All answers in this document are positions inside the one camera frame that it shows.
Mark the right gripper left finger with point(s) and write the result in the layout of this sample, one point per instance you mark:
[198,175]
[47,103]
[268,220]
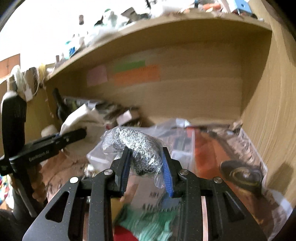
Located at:
[63,217]

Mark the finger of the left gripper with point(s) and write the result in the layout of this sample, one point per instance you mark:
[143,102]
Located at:
[65,139]

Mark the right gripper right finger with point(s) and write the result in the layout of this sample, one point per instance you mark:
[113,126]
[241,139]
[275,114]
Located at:
[227,217]

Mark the speckled grey cloth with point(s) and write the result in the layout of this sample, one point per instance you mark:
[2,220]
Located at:
[147,151]

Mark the white fabric bag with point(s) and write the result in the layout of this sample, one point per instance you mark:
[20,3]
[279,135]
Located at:
[88,119]

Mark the red cloth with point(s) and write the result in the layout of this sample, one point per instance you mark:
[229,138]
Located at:
[122,234]

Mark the green knitted cloth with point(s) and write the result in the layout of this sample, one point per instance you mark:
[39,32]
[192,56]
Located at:
[149,225]

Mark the small white box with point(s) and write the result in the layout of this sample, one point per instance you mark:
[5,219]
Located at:
[126,117]

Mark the clock print table mat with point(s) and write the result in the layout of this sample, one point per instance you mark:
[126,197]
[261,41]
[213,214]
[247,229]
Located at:
[276,216]

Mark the clear plastic box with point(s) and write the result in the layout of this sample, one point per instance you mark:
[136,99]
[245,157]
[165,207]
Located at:
[207,151]

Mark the pink paper label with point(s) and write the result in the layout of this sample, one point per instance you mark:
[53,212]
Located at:
[96,76]

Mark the green paper label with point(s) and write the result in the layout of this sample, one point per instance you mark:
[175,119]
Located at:
[125,66]

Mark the orange paper label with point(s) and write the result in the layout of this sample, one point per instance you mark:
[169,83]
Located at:
[145,74]

